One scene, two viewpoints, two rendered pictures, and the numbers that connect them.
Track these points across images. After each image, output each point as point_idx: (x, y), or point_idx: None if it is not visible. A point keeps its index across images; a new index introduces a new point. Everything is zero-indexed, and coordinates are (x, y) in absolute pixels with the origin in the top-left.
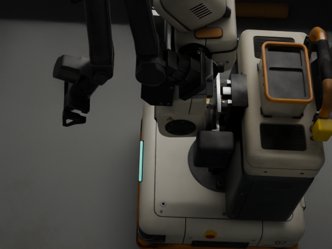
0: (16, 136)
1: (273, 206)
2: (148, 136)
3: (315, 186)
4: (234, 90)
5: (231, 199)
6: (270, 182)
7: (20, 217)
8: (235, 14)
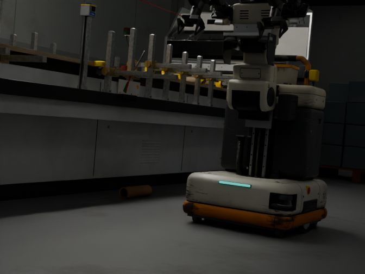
0: (133, 236)
1: (316, 149)
2: (220, 176)
3: None
4: None
5: (304, 149)
6: (316, 113)
7: (214, 249)
8: (130, 192)
